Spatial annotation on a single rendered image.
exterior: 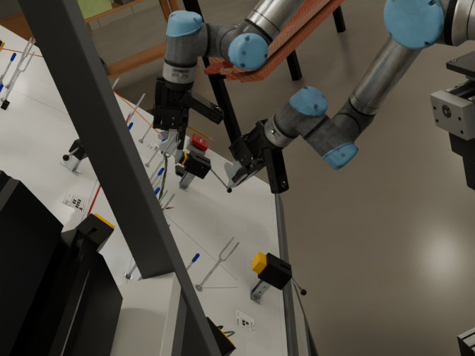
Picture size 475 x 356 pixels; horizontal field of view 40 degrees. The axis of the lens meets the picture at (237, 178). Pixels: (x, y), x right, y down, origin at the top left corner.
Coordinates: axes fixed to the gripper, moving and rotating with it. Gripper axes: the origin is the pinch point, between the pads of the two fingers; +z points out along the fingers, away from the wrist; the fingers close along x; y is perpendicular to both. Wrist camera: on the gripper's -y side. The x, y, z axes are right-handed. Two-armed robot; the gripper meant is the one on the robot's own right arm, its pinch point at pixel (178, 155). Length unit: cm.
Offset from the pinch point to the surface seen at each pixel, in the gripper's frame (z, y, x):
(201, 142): 7.7, -8.1, -22.5
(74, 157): -6.6, 23.7, 16.3
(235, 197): 15.8, -17.3, -7.2
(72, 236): -45, 18, 97
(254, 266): 6.9, -15.4, 33.8
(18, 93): -10.2, 38.7, -6.1
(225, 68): 70, -47, -243
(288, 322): 19.1, -24.6, 37.4
